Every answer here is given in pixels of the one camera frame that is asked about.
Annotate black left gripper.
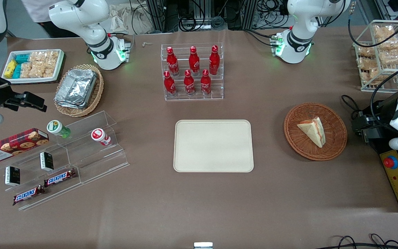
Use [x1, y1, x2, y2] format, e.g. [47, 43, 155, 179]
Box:
[351, 89, 398, 143]

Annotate triangular sandwich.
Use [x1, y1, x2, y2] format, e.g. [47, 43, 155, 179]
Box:
[296, 116, 326, 148]

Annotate white rectangular snack tray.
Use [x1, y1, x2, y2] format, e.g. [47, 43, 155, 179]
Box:
[0, 49, 65, 84]

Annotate brown round wicker basket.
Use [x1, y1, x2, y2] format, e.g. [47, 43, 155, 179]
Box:
[284, 102, 348, 162]

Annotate light oval wicker basket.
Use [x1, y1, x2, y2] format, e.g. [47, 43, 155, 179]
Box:
[54, 64, 105, 118]

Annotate beige plastic tray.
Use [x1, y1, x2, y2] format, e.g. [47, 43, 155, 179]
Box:
[173, 119, 255, 173]

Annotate black platform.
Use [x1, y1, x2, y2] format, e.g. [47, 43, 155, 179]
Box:
[370, 138, 398, 155]

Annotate clear rice cracker bag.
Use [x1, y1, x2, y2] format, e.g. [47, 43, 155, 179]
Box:
[19, 62, 34, 79]
[32, 61, 57, 79]
[29, 51, 60, 63]

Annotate green lid cup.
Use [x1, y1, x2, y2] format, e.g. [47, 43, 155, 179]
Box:
[46, 120, 71, 139]

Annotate yellow snack packet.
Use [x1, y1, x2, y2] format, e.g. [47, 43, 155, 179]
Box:
[3, 59, 18, 79]

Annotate red tartan cookie box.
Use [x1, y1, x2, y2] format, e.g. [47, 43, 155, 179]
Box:
[0, 128, 50, 164]

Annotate stacked aluminium foil containers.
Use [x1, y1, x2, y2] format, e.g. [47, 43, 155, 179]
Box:
[54, 68, 98, 110]

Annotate small black white box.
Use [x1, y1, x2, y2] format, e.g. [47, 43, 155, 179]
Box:
[39, 151, 55, 172]
[4, 166, 21, 187]

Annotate red lid cup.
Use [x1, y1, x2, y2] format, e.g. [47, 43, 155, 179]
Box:
[91, 128, 112, 147]

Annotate Snickers chocolate bar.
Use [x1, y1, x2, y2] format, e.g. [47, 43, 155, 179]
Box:
[43, 168, 77, 187]
[12, 185, 46, 206]

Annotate clear acrylic stepped shelf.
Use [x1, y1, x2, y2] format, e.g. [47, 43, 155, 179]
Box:
[0, 110, 130, 212]

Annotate beige cloth bag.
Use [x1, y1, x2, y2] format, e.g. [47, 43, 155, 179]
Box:
[108, 3, 153, 35]

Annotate red cola bottle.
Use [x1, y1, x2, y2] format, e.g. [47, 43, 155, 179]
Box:
[189, 46, 201, 76]
[163, 71, 177, 97]
[166, 47, 180, 77]
[200, 69, 212, 95]
[183, 70, 196, 96]
[209, 45, 220, 76]

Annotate clear acrylic bottle rack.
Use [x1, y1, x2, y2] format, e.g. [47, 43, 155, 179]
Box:
[161, 43, 224, 102]

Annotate black cable on table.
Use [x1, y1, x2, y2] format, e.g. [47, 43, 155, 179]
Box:
[340, 94, 363, 120]

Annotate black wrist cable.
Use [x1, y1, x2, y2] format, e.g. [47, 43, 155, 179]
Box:
[370, 62, 398, 117]

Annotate white wire rack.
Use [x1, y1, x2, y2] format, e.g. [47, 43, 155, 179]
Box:
[352, 20, 398, 93]

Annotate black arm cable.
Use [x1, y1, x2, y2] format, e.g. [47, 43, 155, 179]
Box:
[348, 8, 398, 48]

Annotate black floor cable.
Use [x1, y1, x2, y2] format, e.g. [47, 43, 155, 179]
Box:
[323, 236, 371, 249]
[369, 233, 398, 249]

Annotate black base cable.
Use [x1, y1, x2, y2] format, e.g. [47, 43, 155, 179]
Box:
[243, 28, 279, 47]

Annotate aluminium frame rack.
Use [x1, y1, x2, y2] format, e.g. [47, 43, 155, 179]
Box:
[145, 0, 172, 34]

